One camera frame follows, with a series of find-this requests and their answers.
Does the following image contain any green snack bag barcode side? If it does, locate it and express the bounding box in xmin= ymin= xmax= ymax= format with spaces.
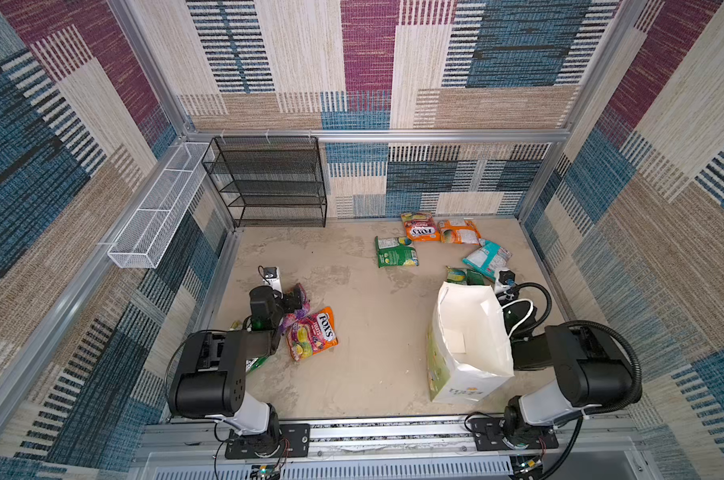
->
xmin=375 ymin=237 xmax=419 ymax=268

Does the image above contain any white floral paper bag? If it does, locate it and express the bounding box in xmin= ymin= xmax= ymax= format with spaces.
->
xmin=427 ymin=282 xmax=515 ymax=405

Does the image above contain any purple Fox's berries candy bag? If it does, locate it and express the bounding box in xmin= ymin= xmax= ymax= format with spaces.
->
xmin=279 ymin=283 xmax=311 ymax=334

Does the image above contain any green yellow snack bag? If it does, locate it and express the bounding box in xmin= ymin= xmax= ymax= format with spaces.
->
xmin=227 ymin=319 xmax=272 ymax=373

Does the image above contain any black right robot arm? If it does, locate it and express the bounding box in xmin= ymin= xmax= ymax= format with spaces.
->
xmin=496 ymin=282 xmax=643 ymax=449

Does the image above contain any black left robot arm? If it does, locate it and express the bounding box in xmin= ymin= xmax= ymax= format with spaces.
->
xmin=167 ymin=285 xmax=310 ymax=460

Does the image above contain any orange Fox's candy bag back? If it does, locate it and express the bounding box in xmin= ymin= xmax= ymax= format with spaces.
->
xmin=400 ymin=212 xmax=441 ymax=242

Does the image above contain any orange snack bag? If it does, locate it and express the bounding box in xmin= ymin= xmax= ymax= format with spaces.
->
xmin=437 ymin=219 xmax=482 ymax=245

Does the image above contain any teal white snack packet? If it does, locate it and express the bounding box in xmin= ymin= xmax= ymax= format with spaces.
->
xmin=462 ymin=241 xmax=513 ymax=280

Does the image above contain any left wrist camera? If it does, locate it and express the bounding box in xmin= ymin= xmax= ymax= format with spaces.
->
xmin=258 ymin=265 xmax=283 ymax=293

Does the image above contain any black wire mesh shelf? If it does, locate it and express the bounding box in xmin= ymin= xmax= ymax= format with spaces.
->
xmin=202 ymin=136 xmax=328 ymax=228

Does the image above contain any white wire mesh basket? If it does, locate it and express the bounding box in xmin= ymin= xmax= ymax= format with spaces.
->
xmin=108 ymin=142 xmax=208 ymax=269

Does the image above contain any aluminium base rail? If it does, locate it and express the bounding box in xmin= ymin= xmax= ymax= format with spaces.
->
xmin=128 ymin=413 xmax=662 ymax=479

